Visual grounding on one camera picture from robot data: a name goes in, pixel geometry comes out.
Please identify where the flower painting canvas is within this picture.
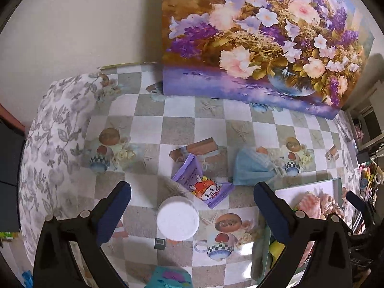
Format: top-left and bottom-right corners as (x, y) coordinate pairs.
(161, 0), (377, 120)

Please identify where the blue face mask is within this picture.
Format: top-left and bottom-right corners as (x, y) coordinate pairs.
(232, 148), (284, 186)

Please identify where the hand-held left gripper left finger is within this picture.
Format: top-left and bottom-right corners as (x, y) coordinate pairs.
(33, 181), (132, 288)

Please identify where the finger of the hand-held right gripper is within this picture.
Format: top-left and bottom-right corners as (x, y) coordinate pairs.
(345, 191), (375, 236)

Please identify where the white tray with green rim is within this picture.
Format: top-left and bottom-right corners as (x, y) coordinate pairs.
(252, 178), (345, 288)

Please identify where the yellow sponge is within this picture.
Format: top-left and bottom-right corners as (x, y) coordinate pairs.
(268, 239), (286, 262)

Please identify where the grey floral tablecloth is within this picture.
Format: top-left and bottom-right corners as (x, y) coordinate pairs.
(18, 72), (104, 264)

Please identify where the white round lid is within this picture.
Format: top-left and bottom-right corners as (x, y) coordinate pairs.
(156, 196), (200, 241)

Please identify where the dark cabinet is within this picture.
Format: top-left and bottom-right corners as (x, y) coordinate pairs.
(0, 120), (26, 234)

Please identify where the pale pink fluffy scrunchie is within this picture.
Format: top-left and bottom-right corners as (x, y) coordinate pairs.
(318, 193), (344, 216)

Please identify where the white shelf unit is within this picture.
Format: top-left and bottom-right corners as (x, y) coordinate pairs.
(345, 79), (384, 153)

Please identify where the purple cartoon snack packet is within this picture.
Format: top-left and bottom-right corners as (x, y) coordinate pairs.
(172, 154), (234, 209)

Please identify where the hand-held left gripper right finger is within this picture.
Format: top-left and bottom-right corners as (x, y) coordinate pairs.
(253, 181), (353, 288)

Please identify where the brown wooden board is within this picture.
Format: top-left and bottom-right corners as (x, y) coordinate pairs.
(0, 104), (26, 133)

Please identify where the teal plastic toy case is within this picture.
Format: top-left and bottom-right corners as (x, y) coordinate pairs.
(147, 265), (192, 288)

